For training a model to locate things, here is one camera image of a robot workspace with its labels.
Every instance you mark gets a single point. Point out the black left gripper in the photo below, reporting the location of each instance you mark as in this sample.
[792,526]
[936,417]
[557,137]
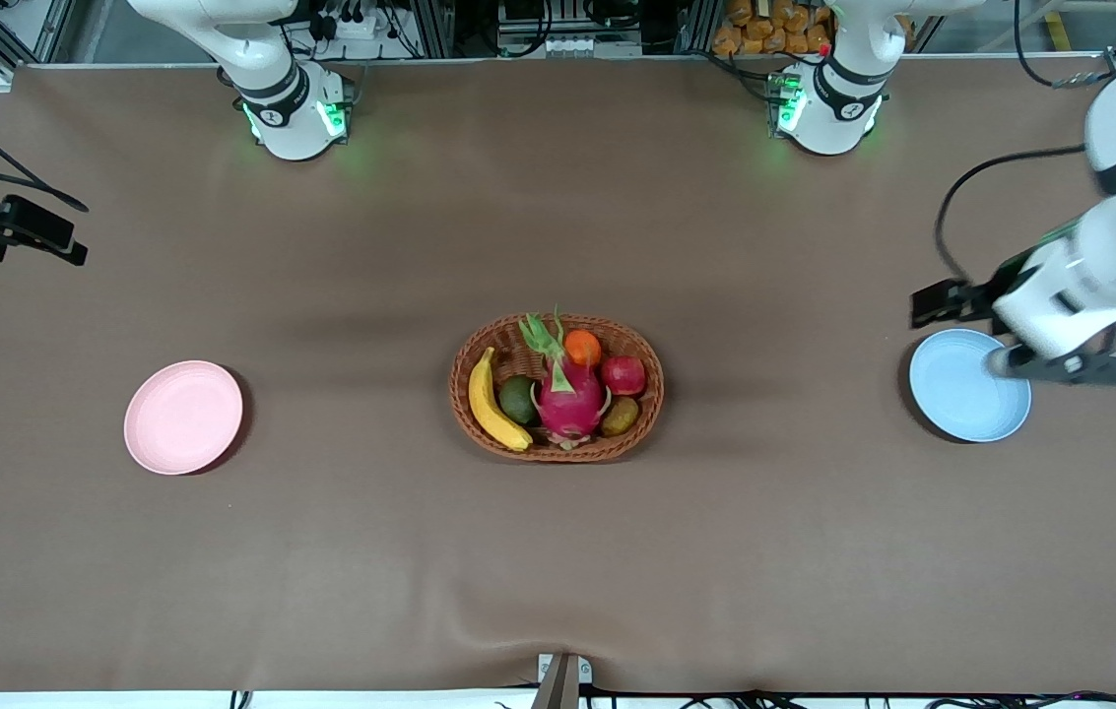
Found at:
[980,296]

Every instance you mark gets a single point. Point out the red apple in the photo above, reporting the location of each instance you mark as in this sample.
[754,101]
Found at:
[623,375]

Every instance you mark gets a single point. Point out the yellow banana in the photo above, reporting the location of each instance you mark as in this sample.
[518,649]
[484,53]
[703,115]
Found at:
[484,404]

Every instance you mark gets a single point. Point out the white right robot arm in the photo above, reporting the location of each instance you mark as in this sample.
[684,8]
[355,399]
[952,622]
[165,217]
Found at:
[287,108]

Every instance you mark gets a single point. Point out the blue round plate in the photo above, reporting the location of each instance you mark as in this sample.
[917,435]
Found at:
[961,399]

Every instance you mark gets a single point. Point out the pink round plate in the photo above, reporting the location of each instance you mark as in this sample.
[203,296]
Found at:
[183,417]

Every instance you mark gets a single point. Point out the brown wicker basket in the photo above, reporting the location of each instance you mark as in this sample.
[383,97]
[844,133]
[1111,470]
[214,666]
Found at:
[631,340]

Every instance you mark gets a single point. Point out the bag of orange bread rolls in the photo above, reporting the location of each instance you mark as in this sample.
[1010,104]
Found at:
[764,25]

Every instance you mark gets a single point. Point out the brown green kiwi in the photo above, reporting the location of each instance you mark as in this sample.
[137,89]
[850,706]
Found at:
[620,417]

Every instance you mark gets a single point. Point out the orange tangerine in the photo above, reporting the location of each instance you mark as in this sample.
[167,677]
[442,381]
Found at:
[583,349]

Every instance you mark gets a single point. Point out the pink dragon fruit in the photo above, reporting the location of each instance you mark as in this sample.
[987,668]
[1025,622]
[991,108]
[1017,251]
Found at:
[572,399]

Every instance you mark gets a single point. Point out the white power strip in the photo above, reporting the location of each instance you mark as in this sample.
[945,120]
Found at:
[356,25]

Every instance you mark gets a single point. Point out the dark green avocado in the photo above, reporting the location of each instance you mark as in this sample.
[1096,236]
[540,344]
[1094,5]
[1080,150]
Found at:
[518,401]

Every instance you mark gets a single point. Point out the brown table mat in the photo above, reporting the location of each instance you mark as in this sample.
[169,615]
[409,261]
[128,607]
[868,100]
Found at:
[558,551]

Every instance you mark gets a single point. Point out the black electronics box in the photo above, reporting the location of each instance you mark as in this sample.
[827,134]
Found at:
[567,18]

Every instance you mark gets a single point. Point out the metal table bracket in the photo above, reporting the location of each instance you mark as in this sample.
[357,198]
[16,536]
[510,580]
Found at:
[562,679]

